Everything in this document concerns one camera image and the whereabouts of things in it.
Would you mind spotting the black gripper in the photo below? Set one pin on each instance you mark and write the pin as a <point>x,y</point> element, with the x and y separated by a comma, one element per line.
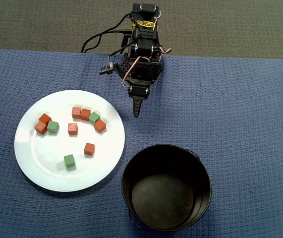
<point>139,91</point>

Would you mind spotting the green cube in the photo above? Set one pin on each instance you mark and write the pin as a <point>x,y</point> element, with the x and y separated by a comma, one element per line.
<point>53,126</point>
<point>69,160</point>
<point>94,117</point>

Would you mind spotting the red cube with textured face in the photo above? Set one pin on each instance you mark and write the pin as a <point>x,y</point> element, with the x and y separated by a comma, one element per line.
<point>72,128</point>

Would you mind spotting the white round plate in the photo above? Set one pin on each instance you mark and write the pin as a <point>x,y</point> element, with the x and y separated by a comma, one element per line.
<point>101,161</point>

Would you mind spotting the blue waffle cloth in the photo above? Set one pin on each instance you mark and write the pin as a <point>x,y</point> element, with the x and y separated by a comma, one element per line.
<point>230,111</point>

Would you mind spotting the black metal bucket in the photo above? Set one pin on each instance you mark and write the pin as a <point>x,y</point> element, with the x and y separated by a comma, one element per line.
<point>166,198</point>

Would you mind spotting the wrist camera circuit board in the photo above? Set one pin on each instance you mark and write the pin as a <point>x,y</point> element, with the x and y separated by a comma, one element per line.
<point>105,70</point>

